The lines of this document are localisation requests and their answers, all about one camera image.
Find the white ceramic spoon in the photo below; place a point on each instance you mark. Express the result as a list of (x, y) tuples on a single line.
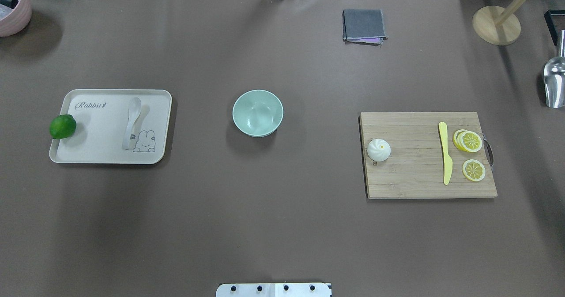
[(134, 110)]

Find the mint green bowl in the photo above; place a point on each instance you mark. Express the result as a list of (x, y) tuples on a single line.
[(258, 113)]

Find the white steamed bun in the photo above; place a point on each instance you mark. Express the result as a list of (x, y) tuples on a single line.
[(378, 150)]

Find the pink bowl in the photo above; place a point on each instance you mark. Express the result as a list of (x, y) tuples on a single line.
[(14, 20)]

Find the wooden cutting board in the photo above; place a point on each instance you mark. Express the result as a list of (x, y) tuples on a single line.
[(414, 169)]

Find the grey folded cloth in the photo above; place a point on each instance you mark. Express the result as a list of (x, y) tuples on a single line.
[(364, 26)]

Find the yellow plastic knife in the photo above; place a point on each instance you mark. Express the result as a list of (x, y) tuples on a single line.
[(447, 160)]

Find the lemon slice underneath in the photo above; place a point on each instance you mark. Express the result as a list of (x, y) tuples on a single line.
[(456, 139)]

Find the cream rabbit tray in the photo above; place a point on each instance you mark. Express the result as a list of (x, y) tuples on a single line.
[(102, 117)]

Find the lemon slice upper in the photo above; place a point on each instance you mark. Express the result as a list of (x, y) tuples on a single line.
[(470, 141)]

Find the lemon slice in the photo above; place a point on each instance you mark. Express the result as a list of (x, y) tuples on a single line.
[(473, 170), (470, 141)]

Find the lemon slice lower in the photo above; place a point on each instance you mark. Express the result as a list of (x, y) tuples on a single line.
[(473, 170)]

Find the green lime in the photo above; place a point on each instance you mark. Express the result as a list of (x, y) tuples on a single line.
[(62, 126)]

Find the wooden mug tree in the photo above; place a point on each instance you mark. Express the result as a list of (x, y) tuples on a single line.
[(497, 25)]

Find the metal scoop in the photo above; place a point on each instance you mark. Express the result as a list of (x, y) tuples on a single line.
[(554, 76)]

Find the black tray at edge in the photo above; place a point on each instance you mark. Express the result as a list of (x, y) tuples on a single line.
[(555, 20)]

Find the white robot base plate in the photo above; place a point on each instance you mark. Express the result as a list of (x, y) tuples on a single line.
[(283, 289)]

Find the metal board handle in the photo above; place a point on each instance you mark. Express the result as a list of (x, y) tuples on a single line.
[(488, 151)]

